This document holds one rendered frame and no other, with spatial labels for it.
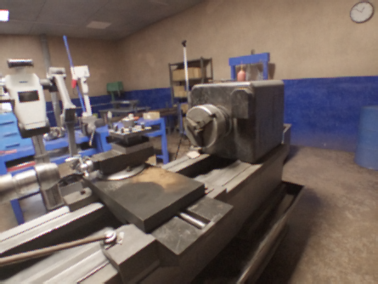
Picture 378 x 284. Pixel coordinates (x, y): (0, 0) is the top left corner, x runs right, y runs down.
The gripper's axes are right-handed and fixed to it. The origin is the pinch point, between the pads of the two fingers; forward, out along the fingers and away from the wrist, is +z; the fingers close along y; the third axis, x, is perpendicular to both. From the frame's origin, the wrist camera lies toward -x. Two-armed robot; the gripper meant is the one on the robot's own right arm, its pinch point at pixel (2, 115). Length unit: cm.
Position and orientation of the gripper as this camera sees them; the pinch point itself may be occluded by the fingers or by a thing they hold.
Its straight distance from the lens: 129.5
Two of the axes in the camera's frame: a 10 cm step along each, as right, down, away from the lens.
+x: -6.1, 3.8, 6.9
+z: 4.4, 8.9, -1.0
